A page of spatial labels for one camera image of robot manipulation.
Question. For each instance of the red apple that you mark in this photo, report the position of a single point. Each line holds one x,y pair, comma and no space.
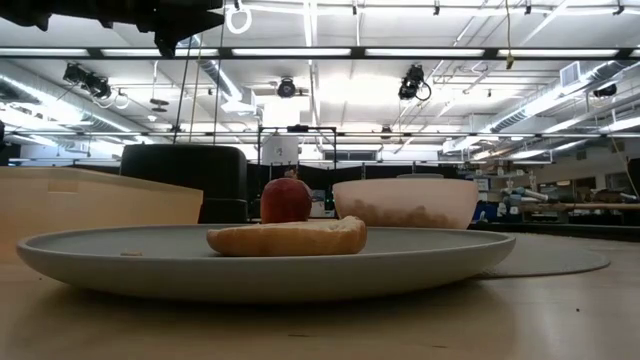
285,200

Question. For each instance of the toasted bagel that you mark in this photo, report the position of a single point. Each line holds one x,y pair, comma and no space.
290,240

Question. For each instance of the grey ceramic plate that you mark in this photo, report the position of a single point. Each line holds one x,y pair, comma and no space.
150,270

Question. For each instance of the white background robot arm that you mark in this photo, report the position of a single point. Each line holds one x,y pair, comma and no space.
530,194

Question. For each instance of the black toaster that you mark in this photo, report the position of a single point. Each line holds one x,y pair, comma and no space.
185,170

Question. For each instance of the black beam with light strips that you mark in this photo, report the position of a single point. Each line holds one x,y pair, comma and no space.
357,52

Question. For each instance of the thin black horizontal bar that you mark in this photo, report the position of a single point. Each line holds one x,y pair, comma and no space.
450,134

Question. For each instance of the brown cereal heap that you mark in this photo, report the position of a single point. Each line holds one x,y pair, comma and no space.
400,217

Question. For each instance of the blue storage bins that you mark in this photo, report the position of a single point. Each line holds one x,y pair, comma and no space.
486,210

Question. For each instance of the black ceiling fixture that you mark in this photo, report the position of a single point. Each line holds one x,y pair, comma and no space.
605,90

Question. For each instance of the wooden background table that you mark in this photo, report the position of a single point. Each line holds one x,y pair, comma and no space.
590,205

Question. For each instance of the black ceiling-mounted camera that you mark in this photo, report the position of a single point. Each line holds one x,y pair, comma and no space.
87,80
412,82

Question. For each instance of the black overhead camera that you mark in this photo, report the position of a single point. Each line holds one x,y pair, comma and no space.
286,88

